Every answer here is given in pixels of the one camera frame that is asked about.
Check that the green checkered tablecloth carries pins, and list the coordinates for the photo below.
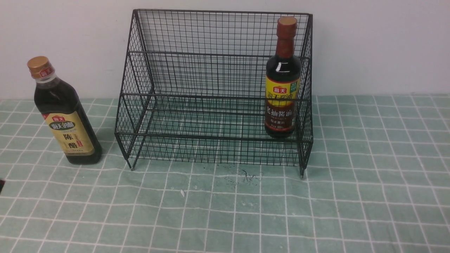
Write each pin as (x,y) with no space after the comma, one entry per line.
(377,182)

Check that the black wire mesh shelf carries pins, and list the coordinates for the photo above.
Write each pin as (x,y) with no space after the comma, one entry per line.
(193,88)

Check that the soy sauce bottle red cap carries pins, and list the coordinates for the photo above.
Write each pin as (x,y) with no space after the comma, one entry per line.
(282,83)

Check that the vinegar bottle gold cap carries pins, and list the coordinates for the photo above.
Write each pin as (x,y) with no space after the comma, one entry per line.
(63,113)

